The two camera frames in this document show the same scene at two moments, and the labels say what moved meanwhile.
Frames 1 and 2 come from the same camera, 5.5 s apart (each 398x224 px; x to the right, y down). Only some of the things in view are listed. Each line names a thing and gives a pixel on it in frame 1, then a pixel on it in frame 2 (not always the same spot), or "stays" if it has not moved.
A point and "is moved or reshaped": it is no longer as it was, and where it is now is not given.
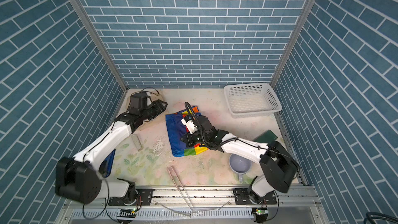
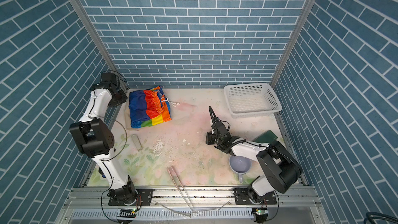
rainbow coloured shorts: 176,129 is moved or reshaped
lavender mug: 239,165 stays
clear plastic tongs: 190,207 stays
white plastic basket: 251,100 stays
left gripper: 157,108 -> 122,97
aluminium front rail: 306,197 stays
